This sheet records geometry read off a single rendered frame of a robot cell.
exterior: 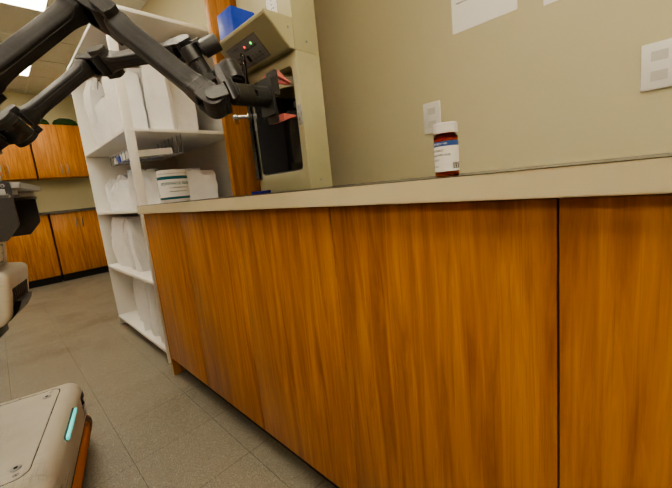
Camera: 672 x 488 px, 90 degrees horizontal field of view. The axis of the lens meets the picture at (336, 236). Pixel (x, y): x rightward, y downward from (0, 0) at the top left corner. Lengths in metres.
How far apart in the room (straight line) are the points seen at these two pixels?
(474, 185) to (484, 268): 0.14
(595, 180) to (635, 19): 0.82
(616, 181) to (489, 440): 0.48
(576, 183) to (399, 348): 0.45
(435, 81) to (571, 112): 0.47
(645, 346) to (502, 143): 0.86
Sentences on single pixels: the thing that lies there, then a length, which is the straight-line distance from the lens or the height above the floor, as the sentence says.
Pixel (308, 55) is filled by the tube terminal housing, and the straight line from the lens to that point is 1.34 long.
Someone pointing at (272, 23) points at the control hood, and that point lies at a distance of 1.29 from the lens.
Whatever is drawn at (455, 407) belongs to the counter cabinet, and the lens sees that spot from 0.75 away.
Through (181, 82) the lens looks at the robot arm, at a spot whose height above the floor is 1.24.
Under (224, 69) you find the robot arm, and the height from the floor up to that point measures 1.28.
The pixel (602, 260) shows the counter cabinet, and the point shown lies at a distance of 0.56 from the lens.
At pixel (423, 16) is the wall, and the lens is 1.53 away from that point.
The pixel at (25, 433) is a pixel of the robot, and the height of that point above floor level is 0.28.
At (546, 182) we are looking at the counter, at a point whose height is 0.92.
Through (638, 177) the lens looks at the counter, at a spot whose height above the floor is 0.92.
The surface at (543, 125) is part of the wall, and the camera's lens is 1.28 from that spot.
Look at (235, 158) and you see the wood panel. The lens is 1.49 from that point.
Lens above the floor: 0.95
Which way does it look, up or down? 9 degrees down
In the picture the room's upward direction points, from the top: 6 degrees counter-clockwise
